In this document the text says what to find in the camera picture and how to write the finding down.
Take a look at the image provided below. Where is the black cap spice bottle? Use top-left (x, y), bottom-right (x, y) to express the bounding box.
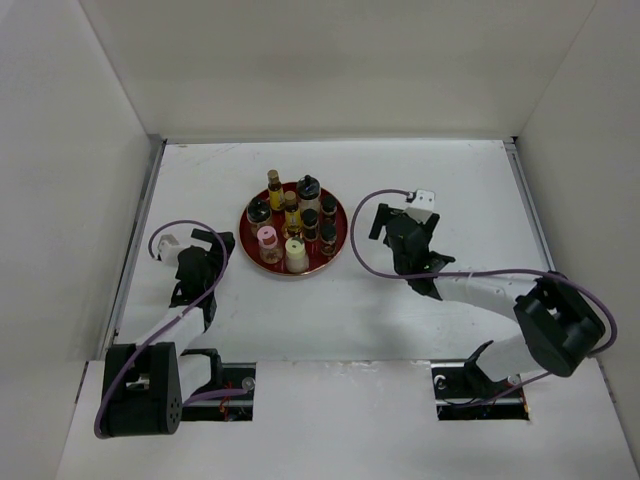
top-left (321, 195), bottom-right (337, 225)
top-left (320, 223), bottom-right (337, 258)
top-left (301, 208), bottom-right (319, 242)

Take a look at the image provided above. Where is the black grinder spice jar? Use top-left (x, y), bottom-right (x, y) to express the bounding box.
top-left (296, 175), bottom-right (322, 213)
top-left (246, 197), bottom-right (273, 237)

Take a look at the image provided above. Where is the pink cap spice jar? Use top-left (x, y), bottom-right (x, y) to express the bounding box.
top-left (256, 226), bottom-right (283, 265)

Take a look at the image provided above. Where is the yellow label sauce bottle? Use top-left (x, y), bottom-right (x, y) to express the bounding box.
top-left (267, 169), bottom-right (285, 211)
top-left (282, 191), bottom-right (303, 239)

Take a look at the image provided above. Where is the yellow cap spice jar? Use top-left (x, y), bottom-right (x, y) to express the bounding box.
top-left (284, 237), bottom-right (309, 274)

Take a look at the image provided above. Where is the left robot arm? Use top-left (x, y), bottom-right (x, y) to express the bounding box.
top-left (94, 221), bottom-right (235, 439)

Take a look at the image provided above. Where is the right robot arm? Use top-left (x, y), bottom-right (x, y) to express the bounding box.
top-left (369, 204), bottom-right (605, 396)

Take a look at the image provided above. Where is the red round lacquer tray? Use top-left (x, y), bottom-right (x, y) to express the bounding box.
top-left (238, 182), bottom-right (348, 277)

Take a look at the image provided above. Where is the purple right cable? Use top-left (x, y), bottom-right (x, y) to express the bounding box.
top-left (351, 188), bottom-right (619, 354)

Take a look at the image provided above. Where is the purple cable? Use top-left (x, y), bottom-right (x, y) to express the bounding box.
top-left (94, 219), bottom-right (249, 439)
top-left (351, 188), bottom-right (619, 354)

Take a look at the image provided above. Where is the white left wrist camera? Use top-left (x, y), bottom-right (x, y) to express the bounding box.
top-left (156, 234), bottom-right (183, 266)

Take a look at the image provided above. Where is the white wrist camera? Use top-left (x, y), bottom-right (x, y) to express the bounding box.
top-left (404, 189), bottom-right (435, 224)
top-left (156, 234), bottom-right (183, 266)

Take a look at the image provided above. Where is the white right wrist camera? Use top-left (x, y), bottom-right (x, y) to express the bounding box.
top-left (404, 189), bottom-right (435, 224)

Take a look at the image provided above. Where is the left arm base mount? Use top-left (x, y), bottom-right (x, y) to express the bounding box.
top-left (178, 349), bottom-right (257, 422)

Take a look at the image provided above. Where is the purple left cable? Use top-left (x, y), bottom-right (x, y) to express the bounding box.
top-left (94, 219), bottom-right (249, 439)

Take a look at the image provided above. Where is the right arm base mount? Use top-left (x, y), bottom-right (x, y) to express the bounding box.
top-left (431, 341), bottom-right (529, 421)

